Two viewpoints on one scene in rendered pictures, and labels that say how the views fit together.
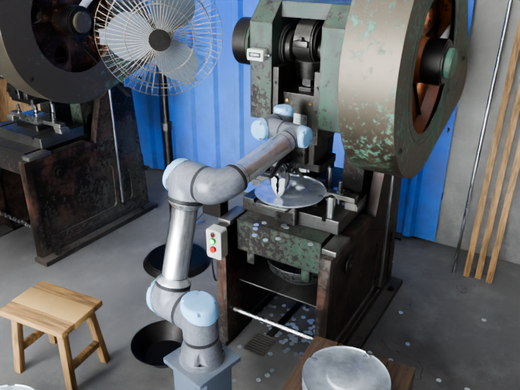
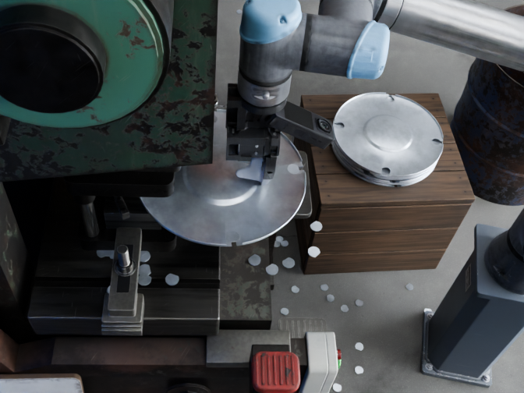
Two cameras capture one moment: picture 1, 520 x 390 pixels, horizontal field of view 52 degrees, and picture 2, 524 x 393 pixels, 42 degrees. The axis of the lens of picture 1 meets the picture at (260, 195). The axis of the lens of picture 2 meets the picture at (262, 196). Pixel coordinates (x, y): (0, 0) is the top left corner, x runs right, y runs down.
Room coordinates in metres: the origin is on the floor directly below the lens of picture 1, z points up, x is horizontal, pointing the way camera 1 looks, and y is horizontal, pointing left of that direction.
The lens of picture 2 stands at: (2.35, 0.48, 1.69)
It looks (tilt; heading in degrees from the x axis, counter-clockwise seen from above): 53 degrees down; 231
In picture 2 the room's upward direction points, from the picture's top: 8 degrees clockwise
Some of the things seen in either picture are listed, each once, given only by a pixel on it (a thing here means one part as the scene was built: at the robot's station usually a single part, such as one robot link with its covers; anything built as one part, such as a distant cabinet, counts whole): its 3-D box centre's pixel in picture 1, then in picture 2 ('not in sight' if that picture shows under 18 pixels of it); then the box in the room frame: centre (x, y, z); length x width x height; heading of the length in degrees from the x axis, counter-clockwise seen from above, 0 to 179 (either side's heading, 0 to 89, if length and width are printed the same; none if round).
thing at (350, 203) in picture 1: (341, 193); not in sight; (2.00, -0.34, 0.76); 0.17 x 0.06 x 0.10; 59
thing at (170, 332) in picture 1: (165, 347); not in sight; (1.89, 0.43, 0.04); 0.30 x 0.30 x 0.07
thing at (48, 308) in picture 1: (57, 336); not in sight; (1.81, 0.87, 0.16); 0.34 x 0.24 x 0.34; 65
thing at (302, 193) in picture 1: (290, 190); (221, 173); (1.96, -0.12, 0.79); 0.29 x 0.29 x 0.01
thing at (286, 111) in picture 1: (282, 120); (270, 37); (1.92, -0.08, 1.10); 0.09 x 0.08 x 0.11; 141
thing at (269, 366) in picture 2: not in sight; (273, 379); (2.06, 0.21, 0.72); 0.07 x 0.06 x 0.08; 149
